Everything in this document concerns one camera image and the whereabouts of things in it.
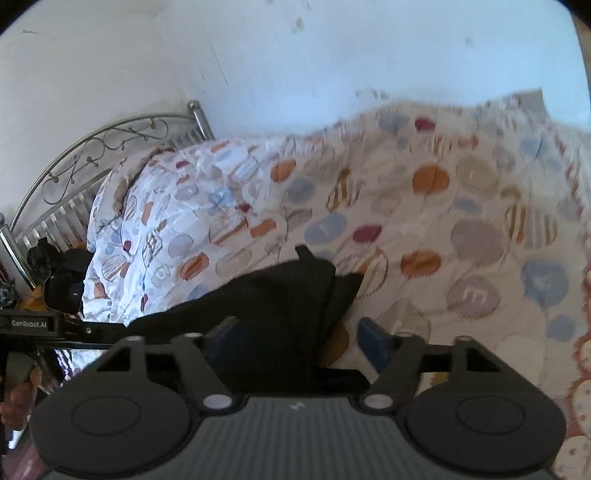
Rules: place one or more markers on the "person's left hand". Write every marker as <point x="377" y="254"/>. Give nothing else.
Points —
<point x="18" y="401"/>

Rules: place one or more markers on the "black sweatshirt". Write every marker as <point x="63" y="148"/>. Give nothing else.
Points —
<point x="277" y="300"/>

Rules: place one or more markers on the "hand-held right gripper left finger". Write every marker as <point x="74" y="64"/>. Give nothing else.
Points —
<point x="227" y="334"/>

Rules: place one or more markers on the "circle print quilt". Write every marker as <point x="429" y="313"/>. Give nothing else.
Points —
<point x="415" y="230"/>

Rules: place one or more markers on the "grey cloth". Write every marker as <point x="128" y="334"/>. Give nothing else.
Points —
<point x="528" y="98"/>

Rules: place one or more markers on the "metal scrollwork headboard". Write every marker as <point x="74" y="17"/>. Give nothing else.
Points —
<point x="92" y="157"/>

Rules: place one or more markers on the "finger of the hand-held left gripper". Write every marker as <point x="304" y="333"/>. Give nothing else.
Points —
<point x="92" y="330"/>

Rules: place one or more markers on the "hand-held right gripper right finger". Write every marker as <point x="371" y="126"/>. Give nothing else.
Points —
<point x="375" y="344"/>

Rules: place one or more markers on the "beige pillow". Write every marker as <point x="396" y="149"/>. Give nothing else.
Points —
<point x="141" y="173"/>

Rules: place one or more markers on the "pile of black clothes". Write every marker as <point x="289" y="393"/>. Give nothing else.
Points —
<point x="64" y="272"/>

